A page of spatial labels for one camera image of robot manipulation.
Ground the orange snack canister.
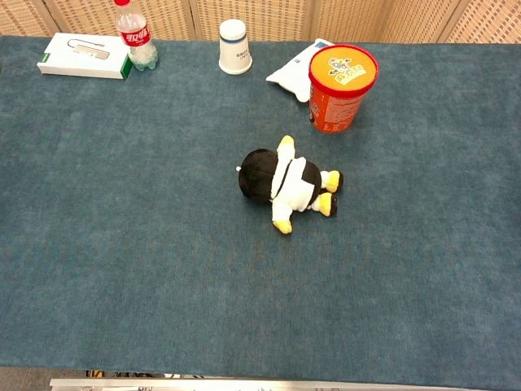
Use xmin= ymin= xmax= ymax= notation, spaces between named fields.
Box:
xmin=308 ymin=44 xmax=379 ymax=134

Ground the white and green box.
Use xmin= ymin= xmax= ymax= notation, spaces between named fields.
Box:
xmin=37 ymin=32 xmax=134 ymax=81

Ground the aluminium frame rail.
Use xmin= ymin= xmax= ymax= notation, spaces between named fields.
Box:
xmin=49 ymin=377 xmax=477 ymax=391

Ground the woven folding screen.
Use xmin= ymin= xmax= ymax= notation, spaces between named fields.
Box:
xmin=0 ymin=0 xmax=521 ymax=45

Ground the white paper cup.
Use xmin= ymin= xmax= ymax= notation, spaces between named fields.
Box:
xmin=218 ymin=19 xmax=253 ymax=76

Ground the cola bottle red label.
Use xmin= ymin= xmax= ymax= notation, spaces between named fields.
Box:
xmin=113 ymin=0 xmax=160 ymax=72

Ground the teal felt table mat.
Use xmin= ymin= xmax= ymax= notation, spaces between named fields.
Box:
xmin=0 ymin=35 xmax=521 ymax=385

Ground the black white plush doll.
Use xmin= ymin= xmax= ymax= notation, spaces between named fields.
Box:
xmin=235 ymin=134 xmax=344 ymax=235

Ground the white snack bag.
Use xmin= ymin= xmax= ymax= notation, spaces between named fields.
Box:
xmin=265 ymin=37 xmax=336 ymax=103

